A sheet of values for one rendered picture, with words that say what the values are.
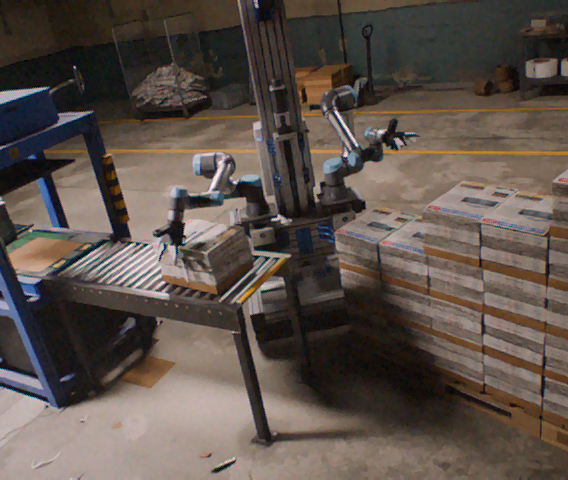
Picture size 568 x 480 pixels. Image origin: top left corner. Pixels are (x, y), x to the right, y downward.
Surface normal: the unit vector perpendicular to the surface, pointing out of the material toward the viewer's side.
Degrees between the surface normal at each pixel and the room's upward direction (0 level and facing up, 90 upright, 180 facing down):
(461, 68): 90
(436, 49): 90
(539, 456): 0
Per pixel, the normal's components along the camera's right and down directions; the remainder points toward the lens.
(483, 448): -0.16, -0.89
